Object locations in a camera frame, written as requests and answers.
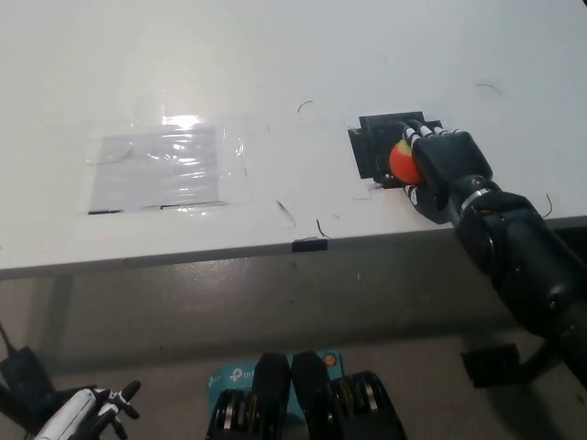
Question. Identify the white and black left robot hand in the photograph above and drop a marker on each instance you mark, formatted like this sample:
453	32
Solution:
78	408

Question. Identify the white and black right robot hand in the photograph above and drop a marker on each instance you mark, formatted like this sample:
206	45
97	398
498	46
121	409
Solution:
447	160

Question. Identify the orange and yellow tennis ball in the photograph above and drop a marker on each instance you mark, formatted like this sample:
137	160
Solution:
403	162

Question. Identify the black power adapter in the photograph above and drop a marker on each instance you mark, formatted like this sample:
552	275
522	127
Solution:
23	376

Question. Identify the black tape patch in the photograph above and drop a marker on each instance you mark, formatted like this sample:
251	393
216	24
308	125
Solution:
369	146

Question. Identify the teal router box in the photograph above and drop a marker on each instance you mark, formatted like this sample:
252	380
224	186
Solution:
227	378

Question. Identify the small black edge tape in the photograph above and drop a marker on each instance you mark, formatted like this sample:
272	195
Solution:
310	245

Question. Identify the black table foot plate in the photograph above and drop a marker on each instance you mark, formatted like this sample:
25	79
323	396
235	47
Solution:
490	366

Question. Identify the black table leg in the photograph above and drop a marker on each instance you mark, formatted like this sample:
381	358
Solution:
541	359

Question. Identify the clear plastic sheet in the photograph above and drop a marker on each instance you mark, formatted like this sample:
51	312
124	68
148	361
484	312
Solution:
153	167

